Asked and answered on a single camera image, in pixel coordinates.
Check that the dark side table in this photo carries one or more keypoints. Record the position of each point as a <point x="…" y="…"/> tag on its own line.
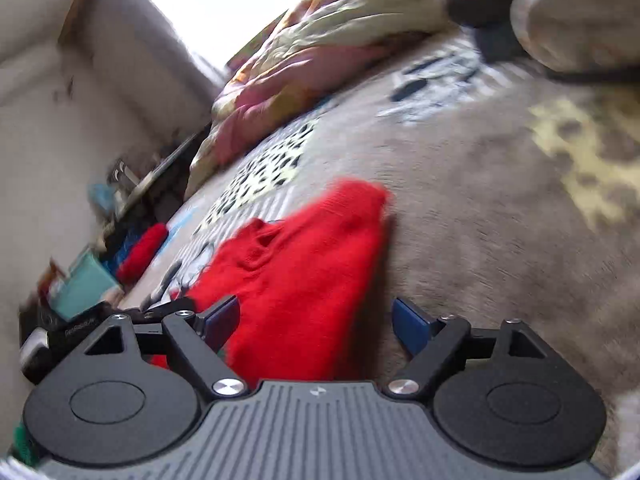
<point x="165" y="170"/>

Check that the wooden window trim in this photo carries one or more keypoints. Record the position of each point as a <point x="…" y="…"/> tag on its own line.
<point x="80" y="0"/>

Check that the colourful patchwork mat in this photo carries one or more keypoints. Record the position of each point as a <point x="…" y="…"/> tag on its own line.
<point x="257" y="42"/>

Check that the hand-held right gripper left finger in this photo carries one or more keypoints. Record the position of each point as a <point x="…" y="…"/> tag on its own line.
<point x="222" y="317"/>

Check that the red fuzzy cloth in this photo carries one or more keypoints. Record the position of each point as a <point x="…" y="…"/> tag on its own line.
<point x="142" y="252"/>

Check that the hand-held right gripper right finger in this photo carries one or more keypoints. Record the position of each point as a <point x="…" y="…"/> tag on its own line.
<point x="410" y="322"/>

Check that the teal storage box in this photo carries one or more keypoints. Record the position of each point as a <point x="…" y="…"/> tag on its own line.
<point x="87" y="287"/>

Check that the cream folded garment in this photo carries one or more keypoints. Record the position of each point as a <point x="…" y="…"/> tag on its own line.
<point x="580" y="20"/>

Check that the grey folded garment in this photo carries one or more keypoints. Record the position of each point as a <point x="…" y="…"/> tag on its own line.
<point x="475" y="10"/>

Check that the red knitted sweater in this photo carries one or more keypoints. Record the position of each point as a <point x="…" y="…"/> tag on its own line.
<point x="300" y="270"/>

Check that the bright window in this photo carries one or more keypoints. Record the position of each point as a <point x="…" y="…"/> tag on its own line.
<point x="225" y="5"/>

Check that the floral pink and cream quilt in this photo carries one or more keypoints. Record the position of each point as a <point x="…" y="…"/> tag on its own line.
<point x="325" y="60"/>

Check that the blue plastic bag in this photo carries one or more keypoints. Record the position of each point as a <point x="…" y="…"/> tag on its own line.
<point x="120" y="247"/>

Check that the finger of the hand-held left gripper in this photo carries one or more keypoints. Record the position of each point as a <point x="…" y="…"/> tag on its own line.
<point x="167" y="307"/>

